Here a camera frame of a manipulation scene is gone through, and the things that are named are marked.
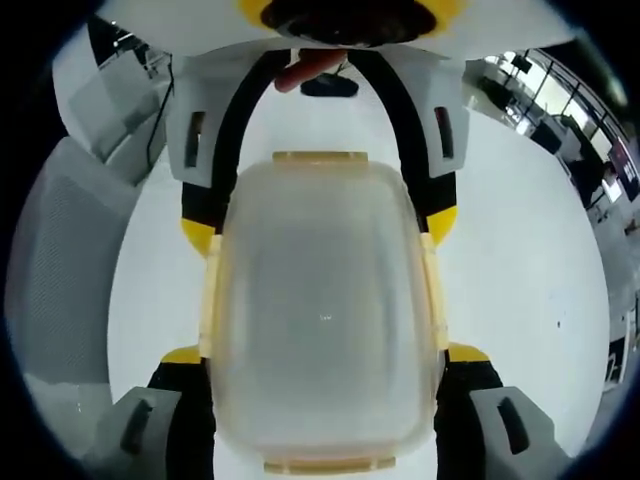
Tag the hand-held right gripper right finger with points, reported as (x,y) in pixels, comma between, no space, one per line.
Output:
(465,410)

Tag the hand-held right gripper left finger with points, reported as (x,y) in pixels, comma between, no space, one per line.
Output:
(190,415)

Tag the clear plastic buckle container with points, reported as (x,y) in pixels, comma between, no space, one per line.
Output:
(320,300)

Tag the grey mesh office chair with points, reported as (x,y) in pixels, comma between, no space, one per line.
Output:
(70,260)

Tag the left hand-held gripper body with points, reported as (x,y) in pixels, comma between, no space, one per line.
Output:
(175,25)

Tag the person's left hand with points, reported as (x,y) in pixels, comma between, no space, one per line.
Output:
(307,72)

